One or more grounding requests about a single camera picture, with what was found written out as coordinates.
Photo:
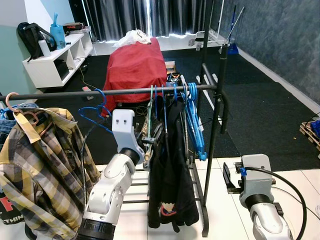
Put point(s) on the pink hanger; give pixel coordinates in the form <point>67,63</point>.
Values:
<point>6,101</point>

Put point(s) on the white plastic bag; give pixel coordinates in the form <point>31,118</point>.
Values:
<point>131,38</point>

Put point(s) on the black box with red print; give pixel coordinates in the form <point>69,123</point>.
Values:
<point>74,27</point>

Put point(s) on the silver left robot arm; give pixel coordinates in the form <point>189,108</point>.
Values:
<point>107,192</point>

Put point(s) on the dark curtain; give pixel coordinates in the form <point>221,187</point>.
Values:
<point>115,17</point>

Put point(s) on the black metal clothes rack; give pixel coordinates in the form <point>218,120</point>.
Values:
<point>60,94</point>

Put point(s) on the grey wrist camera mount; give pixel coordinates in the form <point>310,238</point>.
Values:
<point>255,175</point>
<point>122,127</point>

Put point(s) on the black backpack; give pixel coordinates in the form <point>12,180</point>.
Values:
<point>30,40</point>

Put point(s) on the blue plastic hanger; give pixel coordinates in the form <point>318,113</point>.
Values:
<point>192,115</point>
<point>103,100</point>

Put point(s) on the white bottle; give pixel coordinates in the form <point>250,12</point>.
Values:
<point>44,48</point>

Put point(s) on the wooden pallet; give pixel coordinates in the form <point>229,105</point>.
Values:
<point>310,134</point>

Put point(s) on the blue mop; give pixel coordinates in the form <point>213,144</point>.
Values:
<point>233,49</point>

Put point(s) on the white shelf unit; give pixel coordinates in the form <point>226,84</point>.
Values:
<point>45,72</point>

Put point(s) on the black hanging garment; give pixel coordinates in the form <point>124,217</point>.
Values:
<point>172,180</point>

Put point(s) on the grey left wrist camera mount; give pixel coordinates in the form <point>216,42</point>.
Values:
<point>122,127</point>

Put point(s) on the blue jeans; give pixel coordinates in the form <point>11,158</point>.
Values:
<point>5,131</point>

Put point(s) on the yellow plaid shirt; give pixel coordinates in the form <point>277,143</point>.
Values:
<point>40,170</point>

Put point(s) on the red cloth cover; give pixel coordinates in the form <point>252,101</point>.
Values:
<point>132,70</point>

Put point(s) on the black bag with red print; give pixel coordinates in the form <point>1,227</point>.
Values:
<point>7,205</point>

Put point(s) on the white metal rack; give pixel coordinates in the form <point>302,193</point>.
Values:
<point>215,36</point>

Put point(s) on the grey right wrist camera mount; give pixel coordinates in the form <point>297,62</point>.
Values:
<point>255,175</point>

